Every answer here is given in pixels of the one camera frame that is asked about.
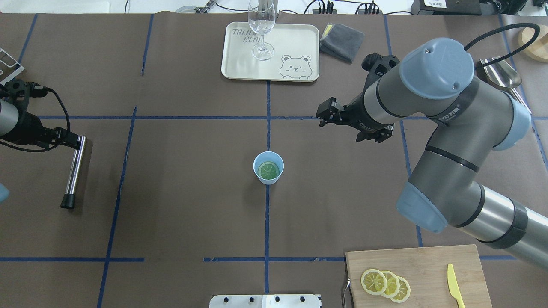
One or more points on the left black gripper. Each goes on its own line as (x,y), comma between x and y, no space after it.
(29,131)

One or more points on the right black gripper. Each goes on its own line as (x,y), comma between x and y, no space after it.
(358,113)

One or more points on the steel muddler black tip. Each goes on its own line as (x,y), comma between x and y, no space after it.
(69,197)

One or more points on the light blue plastic cup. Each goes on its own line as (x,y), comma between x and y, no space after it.
(268,156)

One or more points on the lemon slice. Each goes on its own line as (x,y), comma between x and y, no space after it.
(268,170)
(392,284)
(374,282)
(404,291)

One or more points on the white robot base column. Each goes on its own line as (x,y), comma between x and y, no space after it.
(266,301)

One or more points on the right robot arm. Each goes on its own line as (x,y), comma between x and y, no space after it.
(473,118)

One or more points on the dark grey folded cloth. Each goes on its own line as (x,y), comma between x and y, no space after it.
(341,42)

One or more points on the clear wine glass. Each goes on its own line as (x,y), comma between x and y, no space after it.
(261,19)

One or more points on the metal ice scoop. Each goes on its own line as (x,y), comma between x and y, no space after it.
(504,77)

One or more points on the wooden cutting board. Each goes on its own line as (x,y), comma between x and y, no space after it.
(425,268)

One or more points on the yellow plastic knife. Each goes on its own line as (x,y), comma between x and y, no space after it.
(453,286)

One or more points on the white wire cup rack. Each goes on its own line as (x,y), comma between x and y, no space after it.
(9,67)

